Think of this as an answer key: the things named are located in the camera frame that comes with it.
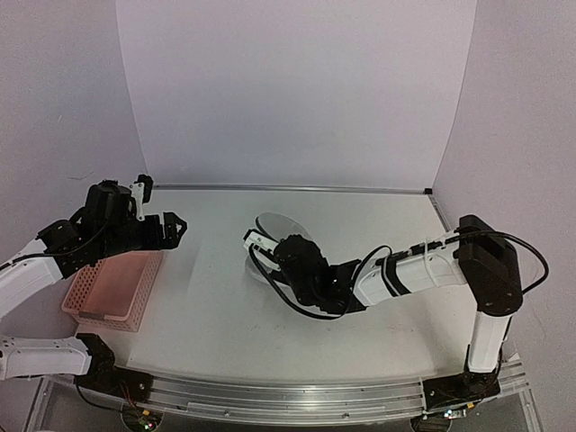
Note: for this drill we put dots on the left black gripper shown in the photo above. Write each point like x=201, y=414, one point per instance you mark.
x=171, y=239

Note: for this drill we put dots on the white mesh laundry bag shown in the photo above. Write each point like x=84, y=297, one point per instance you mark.
x=278, y=227

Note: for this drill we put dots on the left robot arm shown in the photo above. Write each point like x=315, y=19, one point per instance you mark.
x=44, y=261

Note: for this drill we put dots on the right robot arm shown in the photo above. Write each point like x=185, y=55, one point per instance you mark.
x=473, y=256

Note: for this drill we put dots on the pink perforated plastic basket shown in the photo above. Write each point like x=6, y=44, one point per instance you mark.
x=114, y=293

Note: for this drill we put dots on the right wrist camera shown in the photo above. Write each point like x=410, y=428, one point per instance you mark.
x=259, y=242

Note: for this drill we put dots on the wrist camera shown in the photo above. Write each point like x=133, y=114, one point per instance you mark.
x=259, y=242
x=140, y=193

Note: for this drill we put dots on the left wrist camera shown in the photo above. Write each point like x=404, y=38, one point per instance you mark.
x=140, y=193

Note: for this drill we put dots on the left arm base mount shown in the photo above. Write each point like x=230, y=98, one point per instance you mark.
x=106, y=377

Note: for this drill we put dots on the aluminium front rail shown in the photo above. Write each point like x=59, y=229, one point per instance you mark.
x=263, y=403

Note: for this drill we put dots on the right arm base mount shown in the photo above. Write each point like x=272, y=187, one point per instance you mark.
x=456, y=390

